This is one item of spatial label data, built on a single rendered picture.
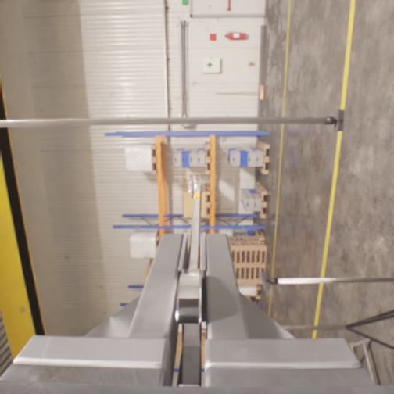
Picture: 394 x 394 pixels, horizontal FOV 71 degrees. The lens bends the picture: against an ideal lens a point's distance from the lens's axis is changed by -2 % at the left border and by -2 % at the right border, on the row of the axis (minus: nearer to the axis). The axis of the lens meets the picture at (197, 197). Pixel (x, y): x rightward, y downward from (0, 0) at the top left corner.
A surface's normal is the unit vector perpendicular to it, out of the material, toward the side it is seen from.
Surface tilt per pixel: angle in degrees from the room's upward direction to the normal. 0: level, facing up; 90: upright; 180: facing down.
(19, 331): 90
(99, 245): 90
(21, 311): 90
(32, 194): 90
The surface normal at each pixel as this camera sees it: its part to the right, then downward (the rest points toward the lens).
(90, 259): -0.02, 0.26
